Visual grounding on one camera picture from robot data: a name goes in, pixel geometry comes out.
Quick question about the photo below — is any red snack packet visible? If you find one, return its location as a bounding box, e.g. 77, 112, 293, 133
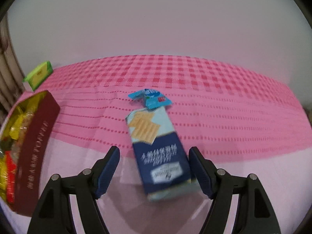
5, 151, 16, 204

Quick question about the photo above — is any blue cracker packet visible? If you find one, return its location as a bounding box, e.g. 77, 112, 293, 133
126, 107, 199, 201

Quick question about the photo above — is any small blue candy wrapper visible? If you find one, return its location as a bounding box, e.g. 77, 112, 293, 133
128, 89, 172, 110

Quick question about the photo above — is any yellow foil snack packet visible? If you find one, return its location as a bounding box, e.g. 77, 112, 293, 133
0, 155, 8, 201

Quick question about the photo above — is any red gold toffee tin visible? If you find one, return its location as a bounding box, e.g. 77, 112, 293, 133
1, 90, 60, 217

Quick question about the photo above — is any pink checked tablecloth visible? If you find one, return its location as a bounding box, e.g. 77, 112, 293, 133
41, 55, 311, 233

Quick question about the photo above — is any green tissue box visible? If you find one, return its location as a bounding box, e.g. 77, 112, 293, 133
23, 61, 53, 92

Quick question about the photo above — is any beige patterned curtain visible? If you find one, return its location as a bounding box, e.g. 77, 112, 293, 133
0, 14, 24, 112

